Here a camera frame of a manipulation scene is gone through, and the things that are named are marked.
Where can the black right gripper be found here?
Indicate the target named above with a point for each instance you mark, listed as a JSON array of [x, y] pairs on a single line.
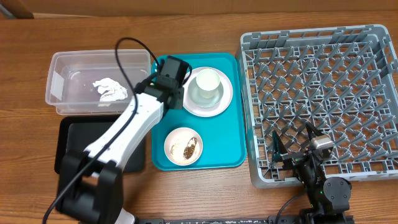
[[298, 156]]

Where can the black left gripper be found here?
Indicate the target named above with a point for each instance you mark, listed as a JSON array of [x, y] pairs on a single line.
[[180, 92]]

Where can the white tissue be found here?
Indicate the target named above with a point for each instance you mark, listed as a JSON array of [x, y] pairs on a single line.
[[110, 90]]

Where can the cream plastic cup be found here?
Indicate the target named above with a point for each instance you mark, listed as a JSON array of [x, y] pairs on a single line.
[[208, 81]]

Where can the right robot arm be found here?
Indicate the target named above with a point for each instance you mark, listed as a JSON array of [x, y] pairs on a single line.
[[328, 196]]

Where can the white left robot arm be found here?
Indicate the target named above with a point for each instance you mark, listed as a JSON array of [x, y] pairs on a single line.
[[90, 187]]

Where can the grey dishwasher rack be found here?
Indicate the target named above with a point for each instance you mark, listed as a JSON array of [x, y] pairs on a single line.
[[340, 79]]

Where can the grey-white bowl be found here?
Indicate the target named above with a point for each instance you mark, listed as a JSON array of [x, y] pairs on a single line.
[[196, 94]]

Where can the pink round plate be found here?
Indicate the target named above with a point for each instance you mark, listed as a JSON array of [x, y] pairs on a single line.
[[192, 108]]

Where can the teal plastic tray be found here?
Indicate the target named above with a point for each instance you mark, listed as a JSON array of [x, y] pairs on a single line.
[[223, 135]]

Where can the clear plastic bin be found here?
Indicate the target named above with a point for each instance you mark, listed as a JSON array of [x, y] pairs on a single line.
[[70, 82]]

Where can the black tray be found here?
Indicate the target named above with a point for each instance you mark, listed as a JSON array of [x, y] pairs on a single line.
[[77, 132]]

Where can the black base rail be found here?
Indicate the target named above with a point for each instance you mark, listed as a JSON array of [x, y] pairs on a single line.
[[217, 221]]

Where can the metal frame post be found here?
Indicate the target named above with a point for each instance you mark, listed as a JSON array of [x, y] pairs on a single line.
[[7, 14]]

